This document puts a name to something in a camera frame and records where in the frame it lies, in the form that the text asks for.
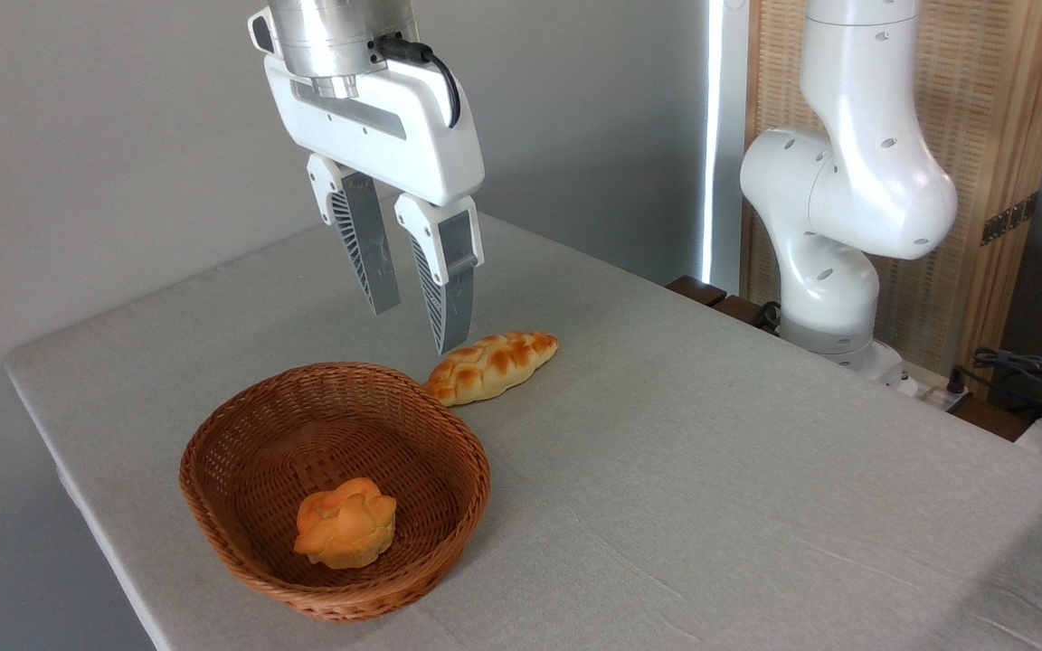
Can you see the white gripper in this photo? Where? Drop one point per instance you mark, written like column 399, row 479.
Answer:
column 412, row 145

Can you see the long braided bread loaf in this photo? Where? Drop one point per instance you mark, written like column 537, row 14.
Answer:
column 489, row 364

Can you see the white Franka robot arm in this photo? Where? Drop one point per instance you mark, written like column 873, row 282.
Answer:
column 856, row 172

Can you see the brown wicker basket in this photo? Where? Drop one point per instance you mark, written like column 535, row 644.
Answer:
column 250, row 443

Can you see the round orange bread bun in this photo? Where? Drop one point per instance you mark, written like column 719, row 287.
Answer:
column 345, row 524

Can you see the grey linen tablecloth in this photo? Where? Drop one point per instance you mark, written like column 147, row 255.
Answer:
column 711, row 470

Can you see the white power strip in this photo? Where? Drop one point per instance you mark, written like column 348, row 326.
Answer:
column 935, row 391

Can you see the wooden rattan folding screen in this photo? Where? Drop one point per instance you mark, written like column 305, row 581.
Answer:
column 982, row 108

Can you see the brass screen hinge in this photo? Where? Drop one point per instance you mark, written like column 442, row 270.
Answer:
column 1009, row 219

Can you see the dark brown wooden frame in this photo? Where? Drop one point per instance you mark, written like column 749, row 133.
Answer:
column 697, row 289

